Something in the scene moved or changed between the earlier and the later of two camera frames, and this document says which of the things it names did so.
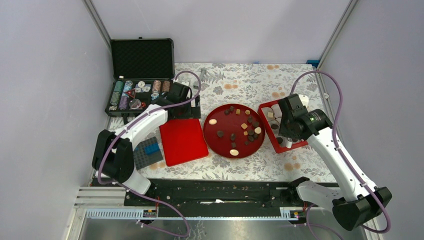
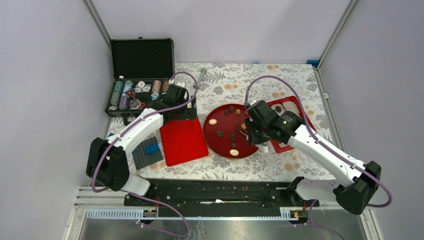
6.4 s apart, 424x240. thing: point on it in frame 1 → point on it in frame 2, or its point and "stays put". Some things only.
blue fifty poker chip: [154, 96] stays put
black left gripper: [193, 112] stays put
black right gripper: [283, 132] → [254, 139]
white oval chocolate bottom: [234, 152] stays put
